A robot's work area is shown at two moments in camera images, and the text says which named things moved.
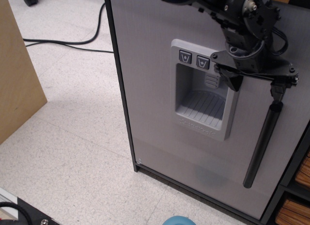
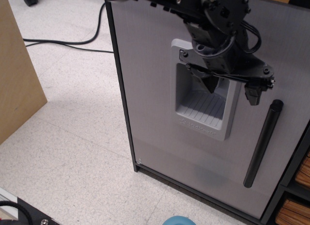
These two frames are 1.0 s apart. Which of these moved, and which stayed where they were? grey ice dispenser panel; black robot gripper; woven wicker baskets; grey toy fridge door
Moved: black robot gripper
Stayed: grey toy fridge door; woven wicker baskets; grey ice dispenser panel
